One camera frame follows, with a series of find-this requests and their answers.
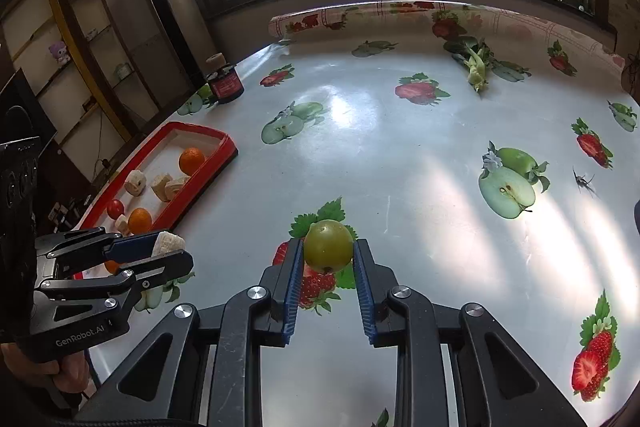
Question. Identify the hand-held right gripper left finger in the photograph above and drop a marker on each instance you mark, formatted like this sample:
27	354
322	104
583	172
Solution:
293	287

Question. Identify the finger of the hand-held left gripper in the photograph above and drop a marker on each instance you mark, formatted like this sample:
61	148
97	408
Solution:
165	264
130	246

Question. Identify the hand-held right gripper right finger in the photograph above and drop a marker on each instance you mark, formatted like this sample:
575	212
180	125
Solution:
364	292

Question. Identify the small orange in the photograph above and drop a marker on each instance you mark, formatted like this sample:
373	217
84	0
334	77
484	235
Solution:
139	220
111	266

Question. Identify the green round jujube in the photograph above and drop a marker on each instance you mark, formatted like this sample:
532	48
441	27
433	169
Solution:
327	252

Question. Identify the cork piece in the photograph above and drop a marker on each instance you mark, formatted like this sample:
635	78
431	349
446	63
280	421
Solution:
159	187

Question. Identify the red rimmed white tray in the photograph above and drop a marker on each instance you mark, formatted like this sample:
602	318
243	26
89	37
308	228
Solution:
165	157

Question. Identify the person's left hand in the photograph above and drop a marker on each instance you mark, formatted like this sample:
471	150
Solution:
65	374

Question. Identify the small red tomato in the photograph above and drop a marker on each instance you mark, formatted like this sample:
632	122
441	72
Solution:
115	208

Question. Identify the large orange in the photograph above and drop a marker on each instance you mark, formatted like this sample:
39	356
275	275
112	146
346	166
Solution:
192	160

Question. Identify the fruit printed tablecloth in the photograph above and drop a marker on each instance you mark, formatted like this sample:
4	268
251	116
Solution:
400	132

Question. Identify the green box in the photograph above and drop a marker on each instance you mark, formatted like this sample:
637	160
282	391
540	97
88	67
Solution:
121	69

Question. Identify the black jar with red label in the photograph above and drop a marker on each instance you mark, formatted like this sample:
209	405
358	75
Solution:
226	84

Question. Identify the beige tape roll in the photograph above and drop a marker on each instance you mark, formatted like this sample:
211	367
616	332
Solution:
216	61

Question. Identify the purple plush toy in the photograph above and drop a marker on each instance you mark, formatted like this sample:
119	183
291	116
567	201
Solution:
59	52

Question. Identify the standing air conditioner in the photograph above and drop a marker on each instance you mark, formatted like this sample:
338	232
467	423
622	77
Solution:
170	17

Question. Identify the green leafy vegetable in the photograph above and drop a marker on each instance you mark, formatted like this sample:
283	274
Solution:
475	62

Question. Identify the yellow framed wall shelf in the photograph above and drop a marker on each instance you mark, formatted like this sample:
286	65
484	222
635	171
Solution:
75	57

